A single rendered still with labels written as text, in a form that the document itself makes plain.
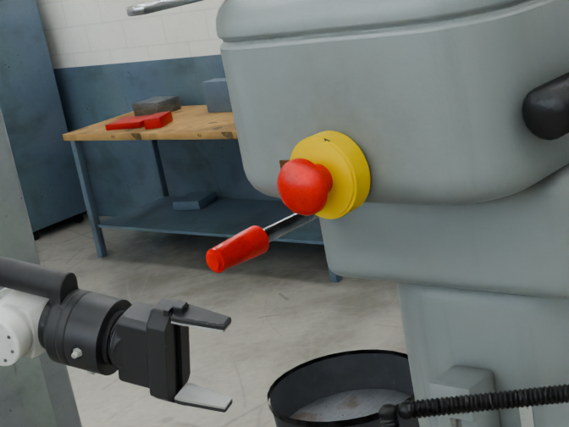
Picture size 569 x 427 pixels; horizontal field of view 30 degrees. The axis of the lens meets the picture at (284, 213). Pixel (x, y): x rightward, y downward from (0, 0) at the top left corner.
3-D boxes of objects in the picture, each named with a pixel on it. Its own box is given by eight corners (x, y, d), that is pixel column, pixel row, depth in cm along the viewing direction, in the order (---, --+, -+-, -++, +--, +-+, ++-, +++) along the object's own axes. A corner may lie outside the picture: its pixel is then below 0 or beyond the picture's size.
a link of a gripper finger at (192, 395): (234, 394, 119) (185, 381, 121) (223, 410, 117) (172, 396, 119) (234, 406, 120) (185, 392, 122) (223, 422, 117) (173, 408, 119)
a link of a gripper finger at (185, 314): (221, 335, 112) (168, 323, 114) (234, 320, 115) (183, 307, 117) (221, 322, 111) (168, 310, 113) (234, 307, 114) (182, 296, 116)
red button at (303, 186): (320, 221, 71) (309, 163, 70) (276, 219, 74) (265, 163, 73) (350, 206, 73) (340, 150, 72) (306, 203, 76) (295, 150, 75)
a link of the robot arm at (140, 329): (158, 424, 116) (65, 399, 120) (197, 377, 124) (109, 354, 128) (153, 328, 111) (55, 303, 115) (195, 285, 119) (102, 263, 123)
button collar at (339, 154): (361, 221, 73) (346, 136, 71) (295, 218, 77) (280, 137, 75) (378, 213, 74) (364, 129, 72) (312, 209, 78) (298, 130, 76)
